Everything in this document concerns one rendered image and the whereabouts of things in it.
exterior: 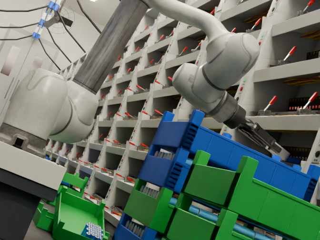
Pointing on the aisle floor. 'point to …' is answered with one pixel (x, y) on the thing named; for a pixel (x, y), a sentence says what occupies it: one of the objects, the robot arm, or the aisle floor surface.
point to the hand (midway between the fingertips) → (277, 151)
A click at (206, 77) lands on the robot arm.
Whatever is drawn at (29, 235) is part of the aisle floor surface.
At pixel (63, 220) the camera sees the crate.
